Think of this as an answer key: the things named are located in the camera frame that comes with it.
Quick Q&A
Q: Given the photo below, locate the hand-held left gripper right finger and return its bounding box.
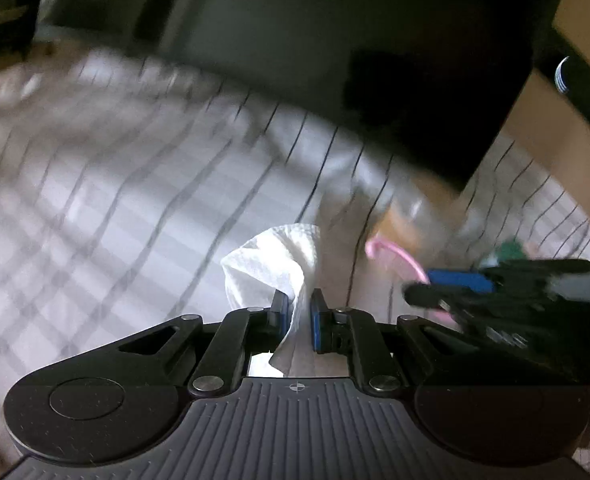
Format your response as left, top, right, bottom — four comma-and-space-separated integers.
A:
310, 288, 476, 397

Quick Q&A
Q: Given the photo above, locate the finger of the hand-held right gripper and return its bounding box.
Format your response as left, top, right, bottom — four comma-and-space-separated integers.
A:
427, 259, 590, 295
404, 282, 481, 321

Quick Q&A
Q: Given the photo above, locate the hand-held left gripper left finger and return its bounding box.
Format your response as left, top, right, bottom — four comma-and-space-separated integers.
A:
117, 290, 292, 400

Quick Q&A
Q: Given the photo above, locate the pink hair band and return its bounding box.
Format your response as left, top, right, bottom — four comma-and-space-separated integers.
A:
365, 239, 451, 322

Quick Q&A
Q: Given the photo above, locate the white paper tissue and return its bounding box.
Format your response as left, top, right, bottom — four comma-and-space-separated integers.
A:
221, 224, 322, 369

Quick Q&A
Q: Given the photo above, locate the green lid plastic jar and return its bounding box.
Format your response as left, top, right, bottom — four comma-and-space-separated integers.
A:
480, 241, 527, 269

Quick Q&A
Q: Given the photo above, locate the white black checked tablecloth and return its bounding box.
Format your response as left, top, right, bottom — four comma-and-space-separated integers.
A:
0, 40, 590, 480

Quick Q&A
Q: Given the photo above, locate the black computer monitor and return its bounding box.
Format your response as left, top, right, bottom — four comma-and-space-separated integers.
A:
40, 0, 573, 196

